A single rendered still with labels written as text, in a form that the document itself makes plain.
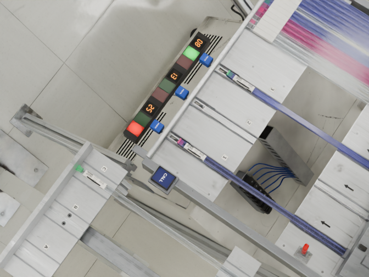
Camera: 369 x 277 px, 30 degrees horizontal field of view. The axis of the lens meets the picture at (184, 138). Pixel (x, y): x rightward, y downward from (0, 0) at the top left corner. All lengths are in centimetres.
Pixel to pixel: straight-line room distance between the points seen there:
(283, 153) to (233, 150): 40
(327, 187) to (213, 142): 30
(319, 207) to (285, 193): 51
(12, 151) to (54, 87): 26
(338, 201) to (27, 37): 114
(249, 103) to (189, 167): 23
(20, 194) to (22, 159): 26
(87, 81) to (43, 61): 18
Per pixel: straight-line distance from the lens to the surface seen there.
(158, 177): 167
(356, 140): 179
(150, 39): 254
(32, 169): 238
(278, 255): 169
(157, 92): 178
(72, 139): 205
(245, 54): 182
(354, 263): 167
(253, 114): 177
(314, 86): 222
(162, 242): 278
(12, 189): 218
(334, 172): 176
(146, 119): 176
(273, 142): 207
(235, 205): 209
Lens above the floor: 209
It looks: 51 degrees down
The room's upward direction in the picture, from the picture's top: 110 degrees clockwise
